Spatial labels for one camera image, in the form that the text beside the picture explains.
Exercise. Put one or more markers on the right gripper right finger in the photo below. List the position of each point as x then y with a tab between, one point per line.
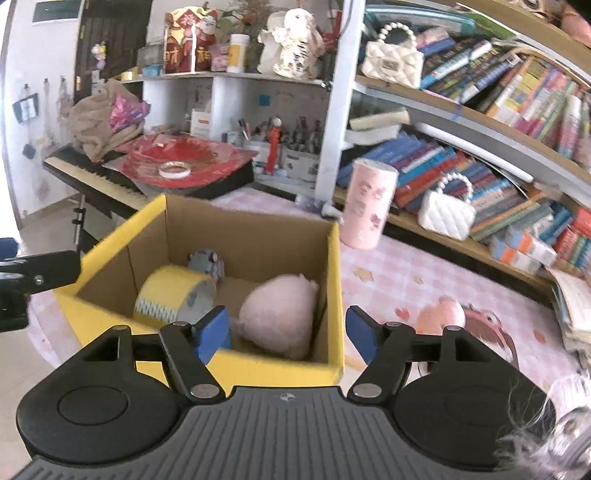
386	349

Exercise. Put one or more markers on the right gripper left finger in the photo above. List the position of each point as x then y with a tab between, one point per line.
188	348

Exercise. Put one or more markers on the pink chick toy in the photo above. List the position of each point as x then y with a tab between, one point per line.
433	319

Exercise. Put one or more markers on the yellow tape roll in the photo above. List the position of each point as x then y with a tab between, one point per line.
172	293

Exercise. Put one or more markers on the small grey toy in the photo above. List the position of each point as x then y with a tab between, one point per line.
208	262

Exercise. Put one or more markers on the pink plush ball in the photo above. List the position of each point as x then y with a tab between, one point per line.
278	316

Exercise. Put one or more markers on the yellow cardboard box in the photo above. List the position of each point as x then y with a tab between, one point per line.
255	247

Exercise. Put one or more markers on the black electric piano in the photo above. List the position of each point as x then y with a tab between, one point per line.
110	191

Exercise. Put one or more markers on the white quilted handbag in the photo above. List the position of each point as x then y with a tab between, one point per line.
446	215

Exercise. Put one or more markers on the pink cylinder canister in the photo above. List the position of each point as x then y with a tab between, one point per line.
368	202

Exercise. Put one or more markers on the orange white box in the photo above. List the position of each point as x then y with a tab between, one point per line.
522	251

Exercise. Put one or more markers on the beige crumpled cloth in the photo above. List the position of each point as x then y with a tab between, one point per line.
89	121

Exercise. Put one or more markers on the white tape roll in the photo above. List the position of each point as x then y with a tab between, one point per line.
174	170

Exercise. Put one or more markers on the pink foil wrapper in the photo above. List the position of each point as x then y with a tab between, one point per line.
126	113

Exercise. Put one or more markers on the stack of papers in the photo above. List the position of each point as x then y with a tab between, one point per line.
571	301

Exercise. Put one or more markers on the red figure pen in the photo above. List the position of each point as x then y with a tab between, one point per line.
274	135

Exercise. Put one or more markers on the white pen holder box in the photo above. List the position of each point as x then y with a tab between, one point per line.
300	166

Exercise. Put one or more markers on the white bookshelf unit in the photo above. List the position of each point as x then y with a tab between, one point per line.
256	97

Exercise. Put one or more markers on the cream quilted handbag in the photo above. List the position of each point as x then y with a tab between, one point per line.
395	64

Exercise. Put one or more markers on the red fortune god decoration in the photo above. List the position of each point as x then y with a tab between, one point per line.
189	35

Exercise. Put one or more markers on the white yellow bottle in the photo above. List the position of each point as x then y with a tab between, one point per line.
237	47

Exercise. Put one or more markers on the white rabbit figurine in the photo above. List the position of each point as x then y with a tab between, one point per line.
291	45

